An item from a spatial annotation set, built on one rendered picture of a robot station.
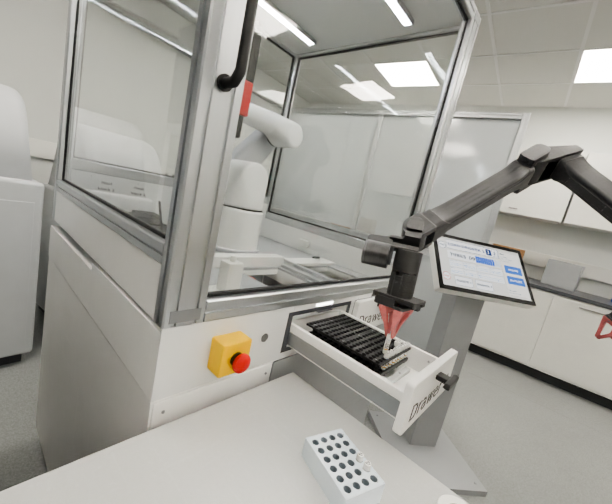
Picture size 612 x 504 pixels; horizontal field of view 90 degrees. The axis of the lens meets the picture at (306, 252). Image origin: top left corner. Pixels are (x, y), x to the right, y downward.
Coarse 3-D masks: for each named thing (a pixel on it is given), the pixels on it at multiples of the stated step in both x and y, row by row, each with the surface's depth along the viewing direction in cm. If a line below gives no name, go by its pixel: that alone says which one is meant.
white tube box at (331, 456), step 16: (336, 432) 59; (304, 448) 56; (320, 448) 55; (336, 448) 56; (352, 448) 56; (320, 464) 52; (336, 464) 52; (352, 464) 54; (320, 480) 52; (336, 480) 49; (352, 480) 50; (368, 480) 50; (336, 496) 48; (352, 496) 47; (368, 496) 49
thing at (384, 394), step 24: (336, 312) 98; (288, 336) 81; (312, 336) 76; (312, 360) 75; (336, 360) 71; (408, 360) 84; (432, 360) 80; (360, 384) 67; (384, 384) 63; (384, 408) 63
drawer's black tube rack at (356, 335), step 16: (320, 320) 86; (336, 320) 89; (352, 320) 92; (320, 336) 83; (336, 336) 78; (352, 336) 80; (368, 336) 83; (384, 336) 85; (352, 352) 78; (368, 352) 73
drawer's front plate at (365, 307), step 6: (360, 300) 104; (366, 300) 105; (372, 300) 108; (354, 306) 102; (360, 306) 102; (366, 306) 106; (372, 306) 109; (354, 312) 102; (360, 312) 104; (366, 312) 107; (372, 312) 110; (378, 312) 114; (366, 318) 108; (372, 318) 112; (378, 318) 116; (372, 324) 113
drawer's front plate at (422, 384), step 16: (448, 352) 76; (432, 368) 66; (448, 368) 76; (416, 384) 58; (432, 384) 67; (416, 400) 61; (432, 400) 72; (400, 416) 59; (416, 416) 65; (400, 432) 59
